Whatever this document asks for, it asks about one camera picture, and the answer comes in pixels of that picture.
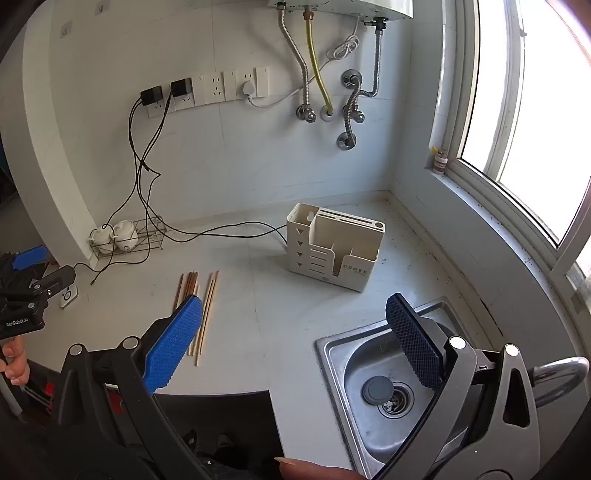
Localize white window frame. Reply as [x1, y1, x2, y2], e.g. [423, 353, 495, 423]
[427, 0, 591, 296]

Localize corrugated steel hose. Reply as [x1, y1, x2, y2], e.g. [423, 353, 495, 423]
[339, 28, 384, 148]
[277, 7, 311, 112]

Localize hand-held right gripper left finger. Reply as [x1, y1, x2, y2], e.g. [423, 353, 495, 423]
[58, 296, 204, 480]

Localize person's right hand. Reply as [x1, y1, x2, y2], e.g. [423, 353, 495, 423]
[274, 457, 365, 480]

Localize steel sink drain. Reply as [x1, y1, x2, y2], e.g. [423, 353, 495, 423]
[376, 383, 414, 418]

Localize metal and yellow hoses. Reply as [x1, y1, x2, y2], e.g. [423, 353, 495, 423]
[247, 18, 361, 109]

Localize yellow hose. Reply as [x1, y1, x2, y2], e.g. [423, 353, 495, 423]
[302, 11, 333, 114]

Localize black cable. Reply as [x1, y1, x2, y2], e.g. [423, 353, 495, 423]
[108, 90, 289, 245]
[74, 92, 162, 287]

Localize stainless steel sink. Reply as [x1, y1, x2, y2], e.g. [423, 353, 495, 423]
[315, 296, 504, 480]

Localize cream utensil holder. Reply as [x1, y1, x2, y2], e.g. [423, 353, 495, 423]
[285, 202, 386, 292]

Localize white water heater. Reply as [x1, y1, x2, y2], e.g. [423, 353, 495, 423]
[268, 0, 414, 21]

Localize person's left hand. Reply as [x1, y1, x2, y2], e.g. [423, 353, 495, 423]
[0, 337, 31, 386]

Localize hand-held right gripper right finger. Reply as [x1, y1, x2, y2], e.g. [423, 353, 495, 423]
[379, 294, 541, 480]

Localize white bowl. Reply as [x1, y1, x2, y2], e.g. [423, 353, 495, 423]
[113, 220, 138, 252]
[91, 225, 116, 254]

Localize grey drain stopper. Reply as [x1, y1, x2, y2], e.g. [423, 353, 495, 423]
[361, 375, 394, 404]

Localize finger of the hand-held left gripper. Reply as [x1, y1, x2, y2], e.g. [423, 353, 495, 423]
[25, 264, 77, 305]
[0, 246, 49, 278]

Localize chrome faucet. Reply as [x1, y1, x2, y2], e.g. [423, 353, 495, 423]
[531, 356, 591, 409]

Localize metal wire rack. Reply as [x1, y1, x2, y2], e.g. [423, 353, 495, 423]
[89, 215, 166, 257]

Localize row of white wall outlets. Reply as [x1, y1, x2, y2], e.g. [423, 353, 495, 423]
[147, 66, 270, 119]

